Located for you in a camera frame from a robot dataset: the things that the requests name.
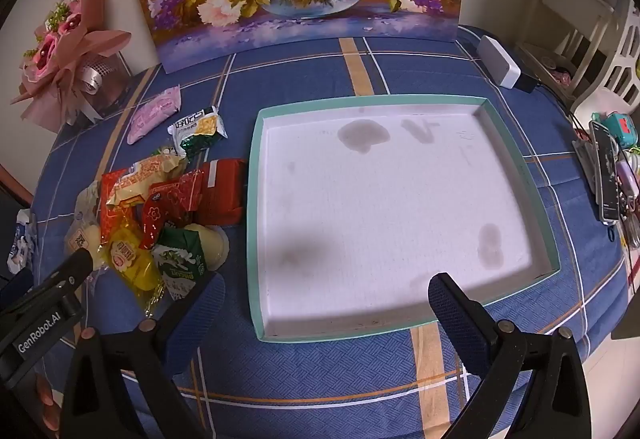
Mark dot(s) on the teal toy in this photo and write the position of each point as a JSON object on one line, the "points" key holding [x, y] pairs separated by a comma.
{"points": [[622, 129]]}

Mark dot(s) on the pink flower bouquet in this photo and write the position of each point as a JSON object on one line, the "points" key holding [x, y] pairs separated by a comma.
{"points": [[65, 49]]}

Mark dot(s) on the red packet with white strip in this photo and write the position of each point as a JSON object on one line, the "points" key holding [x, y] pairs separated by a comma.
{"points": [[222, 199]]}

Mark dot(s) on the orange yellow cracker packet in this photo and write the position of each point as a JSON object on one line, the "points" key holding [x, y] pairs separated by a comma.
{"points": [[140, 179]]}

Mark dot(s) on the black plug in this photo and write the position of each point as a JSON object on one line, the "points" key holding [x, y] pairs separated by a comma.
{"points": [[526, 83]]}

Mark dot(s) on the teal shallow box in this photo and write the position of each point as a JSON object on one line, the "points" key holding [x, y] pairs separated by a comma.
{"points": [[375, 219]]}

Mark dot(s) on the white plastic basket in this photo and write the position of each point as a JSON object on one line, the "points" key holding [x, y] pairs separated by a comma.
{"points": [[622, 59]]}

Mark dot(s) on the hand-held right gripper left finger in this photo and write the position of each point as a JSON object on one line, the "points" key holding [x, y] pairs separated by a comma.
{"points": [[197, 314]]}

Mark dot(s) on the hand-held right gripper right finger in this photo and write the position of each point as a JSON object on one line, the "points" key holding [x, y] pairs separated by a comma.
{"points": [[452, 319]]}

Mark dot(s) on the pink snack packet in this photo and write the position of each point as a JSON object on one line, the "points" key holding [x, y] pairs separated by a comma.
{"points": [[152, 114]]}

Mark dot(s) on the blue plaid tablecloth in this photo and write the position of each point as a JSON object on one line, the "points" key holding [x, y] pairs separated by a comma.
{"points": [[325, 394]]}

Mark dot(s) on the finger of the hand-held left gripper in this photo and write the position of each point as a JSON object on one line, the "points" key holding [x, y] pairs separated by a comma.
{"points": [[65, 276]]}

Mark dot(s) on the white power adapter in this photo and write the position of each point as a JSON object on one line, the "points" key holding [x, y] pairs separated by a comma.
{"points": [[497, 61]]}

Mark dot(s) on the purple pouch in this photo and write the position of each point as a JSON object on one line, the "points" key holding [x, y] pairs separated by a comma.
{"points": [[629, 179]]}

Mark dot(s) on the white bun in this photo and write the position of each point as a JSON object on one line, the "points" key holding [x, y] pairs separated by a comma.
{"points": [[90, 236]]}

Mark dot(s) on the white and green snack packet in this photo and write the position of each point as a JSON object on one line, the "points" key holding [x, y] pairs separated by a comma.
{"points": [[197, 129]]}

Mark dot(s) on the yellow snack packet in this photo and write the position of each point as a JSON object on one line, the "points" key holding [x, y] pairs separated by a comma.
{"points": [[135, 269]]}

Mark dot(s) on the red gold-print packet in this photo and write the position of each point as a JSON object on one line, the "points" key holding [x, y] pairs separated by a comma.
{"points": [[175, 194]]}

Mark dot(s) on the blue white tissue pack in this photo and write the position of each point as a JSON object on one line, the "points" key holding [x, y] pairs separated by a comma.
{"points": [[20, 244]]}

